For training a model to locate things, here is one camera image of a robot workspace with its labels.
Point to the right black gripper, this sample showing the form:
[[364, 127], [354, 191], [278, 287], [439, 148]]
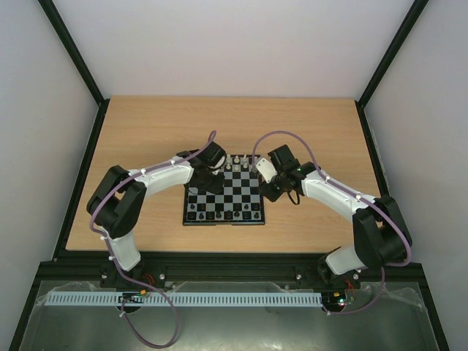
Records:
[[273, 190]]

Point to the right black frame post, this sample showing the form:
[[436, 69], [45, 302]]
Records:
[[410, 19]]

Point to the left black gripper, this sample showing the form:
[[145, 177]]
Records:
[[216, 189]]

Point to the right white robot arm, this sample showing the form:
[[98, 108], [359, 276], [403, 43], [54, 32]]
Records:
[[380, 235]]

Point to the black and white chessboard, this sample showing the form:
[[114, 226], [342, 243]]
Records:
[[240, 188]]

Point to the left black frame post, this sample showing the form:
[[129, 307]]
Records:
[[65, 37]]

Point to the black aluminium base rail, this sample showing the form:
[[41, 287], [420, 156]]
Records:
[[162, 270]]

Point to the white slotted cable duct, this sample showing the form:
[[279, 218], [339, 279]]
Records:
[[186, 299]]

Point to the black frame post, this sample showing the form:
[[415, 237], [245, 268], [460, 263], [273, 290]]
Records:
[[410, 19], [65, 37]]

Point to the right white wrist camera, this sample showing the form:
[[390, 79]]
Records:
[[266, 169]]

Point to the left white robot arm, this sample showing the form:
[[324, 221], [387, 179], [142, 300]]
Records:
[[116, 203]]

